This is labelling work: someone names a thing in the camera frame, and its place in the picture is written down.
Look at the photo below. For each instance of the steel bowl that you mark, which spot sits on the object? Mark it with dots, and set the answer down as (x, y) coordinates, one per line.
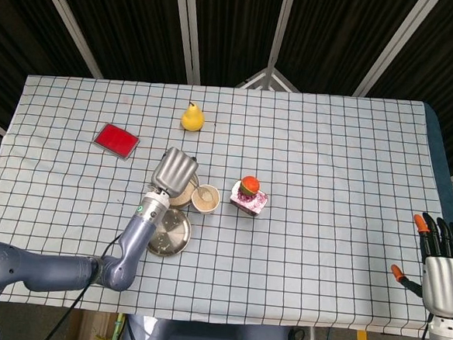
(181, 203)

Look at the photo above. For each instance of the black pleated curtain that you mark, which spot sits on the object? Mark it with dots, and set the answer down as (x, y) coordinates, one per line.
(135, 23)

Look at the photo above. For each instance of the shallow steel plate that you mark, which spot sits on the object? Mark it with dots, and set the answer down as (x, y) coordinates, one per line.
(173, 232)

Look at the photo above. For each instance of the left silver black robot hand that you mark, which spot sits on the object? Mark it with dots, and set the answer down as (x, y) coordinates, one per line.
(174, 172)

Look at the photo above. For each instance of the red flat ink pad box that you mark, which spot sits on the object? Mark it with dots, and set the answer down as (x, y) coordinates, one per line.
(116, 141)

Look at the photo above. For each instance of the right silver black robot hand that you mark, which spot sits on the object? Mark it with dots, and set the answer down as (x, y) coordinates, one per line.
(445, 286)

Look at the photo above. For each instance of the checked light blue tablecloth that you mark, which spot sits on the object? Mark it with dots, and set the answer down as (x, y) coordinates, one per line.
(303, 241)

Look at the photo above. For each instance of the yellow pear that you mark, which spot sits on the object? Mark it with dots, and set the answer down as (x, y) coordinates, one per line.
(192, 120)

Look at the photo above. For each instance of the white paper cup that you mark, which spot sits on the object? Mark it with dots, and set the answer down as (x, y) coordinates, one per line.
(210, 208)

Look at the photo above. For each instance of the white triangular frame brace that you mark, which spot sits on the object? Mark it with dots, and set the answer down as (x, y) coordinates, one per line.
(268, 79)

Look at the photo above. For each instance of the small metal spoon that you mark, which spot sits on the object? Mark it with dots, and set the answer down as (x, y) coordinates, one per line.
(205, 194)

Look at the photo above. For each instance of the white metal frame post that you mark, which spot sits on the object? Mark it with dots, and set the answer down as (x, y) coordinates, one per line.
(280, 30)
(189, 31)
(398, 46)
(69, 23)

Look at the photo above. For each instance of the orange and green ball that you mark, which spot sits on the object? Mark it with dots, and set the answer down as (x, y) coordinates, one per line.
(250, 185)

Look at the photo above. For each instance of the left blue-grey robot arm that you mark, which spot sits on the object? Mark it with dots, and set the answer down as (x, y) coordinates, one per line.
(48, 270)

